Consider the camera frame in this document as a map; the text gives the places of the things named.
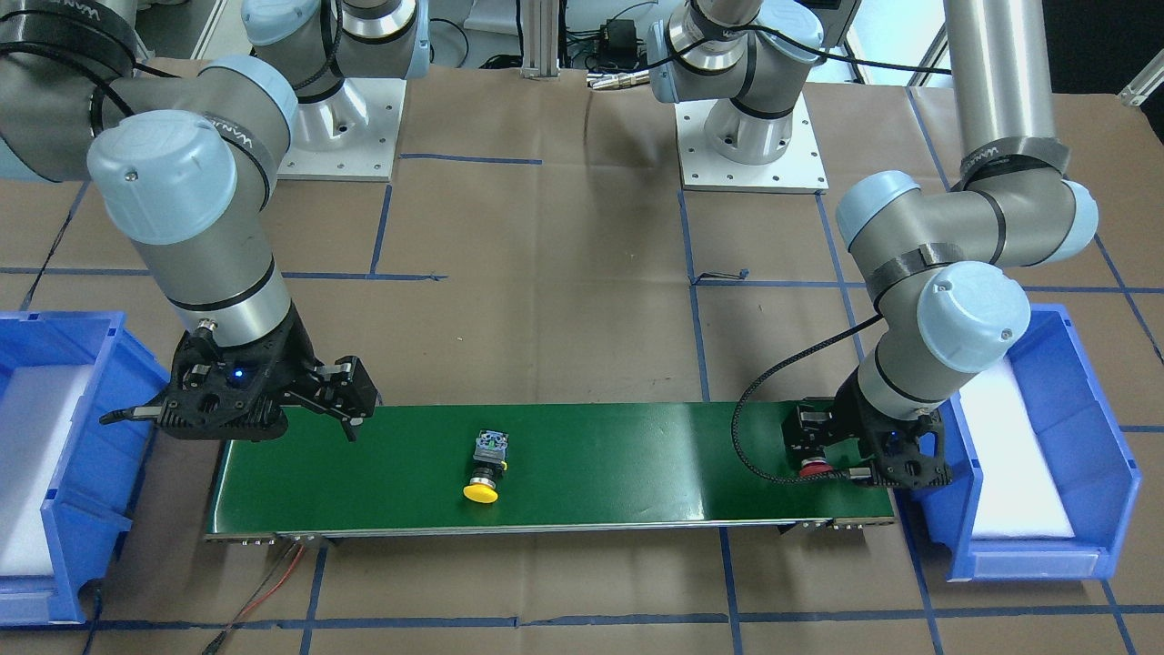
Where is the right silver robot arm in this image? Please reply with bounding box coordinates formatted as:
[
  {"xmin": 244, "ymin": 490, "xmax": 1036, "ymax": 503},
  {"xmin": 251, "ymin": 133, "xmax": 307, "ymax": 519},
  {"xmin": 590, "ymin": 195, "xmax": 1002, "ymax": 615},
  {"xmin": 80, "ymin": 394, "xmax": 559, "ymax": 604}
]
[{"xmin": 3, "ymin": 1, "xmax": 430, "ymax": 442}]

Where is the red black wire pair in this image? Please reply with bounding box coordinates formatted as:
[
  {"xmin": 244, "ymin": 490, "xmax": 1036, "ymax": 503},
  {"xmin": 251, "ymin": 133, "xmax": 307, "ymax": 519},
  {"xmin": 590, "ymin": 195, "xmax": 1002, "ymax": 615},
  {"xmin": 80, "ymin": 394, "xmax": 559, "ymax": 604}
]
[{"xmin": 203, "ymin": 539, "xmax": 315, "ymax": 654}]

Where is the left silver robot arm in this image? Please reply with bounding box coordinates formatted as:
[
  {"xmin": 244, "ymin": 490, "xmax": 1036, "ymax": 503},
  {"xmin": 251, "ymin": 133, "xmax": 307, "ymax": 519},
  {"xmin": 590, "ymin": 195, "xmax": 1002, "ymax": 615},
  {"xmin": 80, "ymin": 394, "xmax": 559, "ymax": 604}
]
[{"xmin": 646, "ymin": 1, "xmax": 1099, "ymax": 489}]

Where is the blue plastic bin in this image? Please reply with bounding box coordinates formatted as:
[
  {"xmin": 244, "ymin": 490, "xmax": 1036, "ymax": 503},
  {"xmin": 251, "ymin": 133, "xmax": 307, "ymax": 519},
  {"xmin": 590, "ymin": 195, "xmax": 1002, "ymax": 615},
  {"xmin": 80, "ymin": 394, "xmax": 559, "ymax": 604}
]
[
  {"xmin": 915, "ymin": 304, "xmax": 1142, "ymax": 581},
  {"xmin": 1, "ymin": 311, "xmax": 169, "ymax": 627}
]

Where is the yellow mushroom push button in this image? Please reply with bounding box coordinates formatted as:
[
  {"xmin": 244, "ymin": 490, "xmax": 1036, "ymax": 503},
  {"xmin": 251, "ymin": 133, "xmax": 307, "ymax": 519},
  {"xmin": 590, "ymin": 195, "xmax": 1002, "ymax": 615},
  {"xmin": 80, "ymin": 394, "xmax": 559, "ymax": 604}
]
[{"xmin": 463, "ymin": 428, "xmax": 508, "ymax": 503}]

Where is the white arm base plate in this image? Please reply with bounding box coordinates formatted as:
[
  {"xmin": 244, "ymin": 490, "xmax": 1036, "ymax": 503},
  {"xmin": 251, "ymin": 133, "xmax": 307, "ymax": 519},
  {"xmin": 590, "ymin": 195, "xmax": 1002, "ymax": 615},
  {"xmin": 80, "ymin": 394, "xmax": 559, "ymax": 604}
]
[
  {"xmin": 278, "ymin": 78, "xmax": 407, "ymax": 181},
  {"xmin": 674, "ymin": 97, "xmax": 830, "ymax": 194}
]

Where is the green conveyor belt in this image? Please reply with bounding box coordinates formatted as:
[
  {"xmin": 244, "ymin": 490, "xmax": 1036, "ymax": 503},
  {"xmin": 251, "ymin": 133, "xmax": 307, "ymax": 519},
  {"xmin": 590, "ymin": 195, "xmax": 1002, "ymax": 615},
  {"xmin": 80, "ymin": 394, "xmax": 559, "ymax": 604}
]
[{"xmin": 205, "ymin": 403, "xmax": 894, "ymax": 542}]

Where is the red mushroom push button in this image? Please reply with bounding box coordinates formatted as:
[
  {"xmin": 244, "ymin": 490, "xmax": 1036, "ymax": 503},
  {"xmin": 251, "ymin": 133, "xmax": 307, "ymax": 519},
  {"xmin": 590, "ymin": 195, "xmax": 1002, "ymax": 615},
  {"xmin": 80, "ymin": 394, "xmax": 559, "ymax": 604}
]
[{"xmin": 799, "ymin": 456, "xmax": 835, "ymax": 479}]

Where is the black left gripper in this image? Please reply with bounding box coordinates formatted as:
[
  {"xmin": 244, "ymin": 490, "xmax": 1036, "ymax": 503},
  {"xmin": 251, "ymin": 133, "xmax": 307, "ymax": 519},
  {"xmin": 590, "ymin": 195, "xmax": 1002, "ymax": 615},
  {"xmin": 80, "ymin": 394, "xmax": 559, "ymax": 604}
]
[{"xmin": 782, "ymin": 373, "xmax": 953, "ymax": 489}]

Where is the white foam pad bin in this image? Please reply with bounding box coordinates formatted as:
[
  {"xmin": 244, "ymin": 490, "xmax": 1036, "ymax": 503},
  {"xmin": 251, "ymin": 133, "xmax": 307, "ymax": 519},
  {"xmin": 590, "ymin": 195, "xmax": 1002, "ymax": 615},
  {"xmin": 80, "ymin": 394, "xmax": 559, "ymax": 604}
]
[
  {"xmin": 959, "ymin": 359, "xmax": 1074, "ymax": 539},
  {"xmin": 1, "ymin": 365, "xmax": 93, "ymax": 577}
]

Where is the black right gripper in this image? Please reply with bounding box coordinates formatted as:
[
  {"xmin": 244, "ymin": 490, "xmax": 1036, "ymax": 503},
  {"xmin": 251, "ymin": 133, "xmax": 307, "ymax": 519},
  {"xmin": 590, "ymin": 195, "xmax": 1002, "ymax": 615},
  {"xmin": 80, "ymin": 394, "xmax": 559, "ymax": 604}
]
[{"xmin": 156, "ymin": 307, "xmax": 379, "ymax": 442}]

